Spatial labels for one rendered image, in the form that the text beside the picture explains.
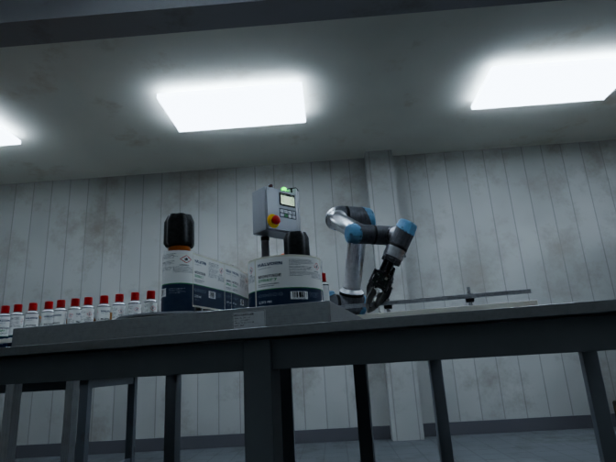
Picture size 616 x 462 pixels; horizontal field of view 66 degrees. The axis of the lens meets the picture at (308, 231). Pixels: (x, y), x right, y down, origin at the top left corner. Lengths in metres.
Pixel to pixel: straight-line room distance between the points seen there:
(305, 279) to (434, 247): 4.20
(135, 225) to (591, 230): 5.07
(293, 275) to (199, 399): 4.17
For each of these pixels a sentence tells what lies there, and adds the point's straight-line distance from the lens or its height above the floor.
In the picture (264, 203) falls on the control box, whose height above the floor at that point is 1.40.
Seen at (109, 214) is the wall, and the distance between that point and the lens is 5.93.
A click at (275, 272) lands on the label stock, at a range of 1.19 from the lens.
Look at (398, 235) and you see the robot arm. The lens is 1.75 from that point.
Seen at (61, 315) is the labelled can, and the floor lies 1.01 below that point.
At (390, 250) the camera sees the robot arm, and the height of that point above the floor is 1.13.
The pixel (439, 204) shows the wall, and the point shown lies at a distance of 5.50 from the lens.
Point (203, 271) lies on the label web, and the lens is 1.36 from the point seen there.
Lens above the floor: 0.75
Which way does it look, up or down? 16 degrees up
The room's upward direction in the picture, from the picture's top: 3 degrees counter-clockwise
